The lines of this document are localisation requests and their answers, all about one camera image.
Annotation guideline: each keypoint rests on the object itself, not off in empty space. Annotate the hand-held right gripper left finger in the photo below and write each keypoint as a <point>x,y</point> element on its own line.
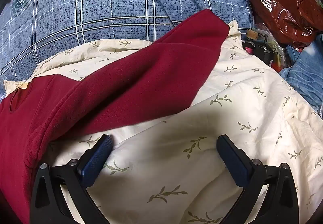
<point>97,161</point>

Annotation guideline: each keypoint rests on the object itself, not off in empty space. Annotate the blue jeans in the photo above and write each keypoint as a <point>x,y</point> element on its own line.
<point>305,72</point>

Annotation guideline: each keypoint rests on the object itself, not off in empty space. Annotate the black box with pink label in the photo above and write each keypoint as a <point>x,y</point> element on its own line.
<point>248,49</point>

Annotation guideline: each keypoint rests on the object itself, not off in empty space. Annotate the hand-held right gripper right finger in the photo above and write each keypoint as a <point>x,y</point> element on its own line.
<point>233,161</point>

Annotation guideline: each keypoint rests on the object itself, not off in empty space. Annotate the clear packet with green print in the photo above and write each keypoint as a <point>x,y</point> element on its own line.
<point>273,49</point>

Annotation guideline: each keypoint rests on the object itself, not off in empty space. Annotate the dark red sweater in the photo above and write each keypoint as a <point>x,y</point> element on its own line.
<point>126,82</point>

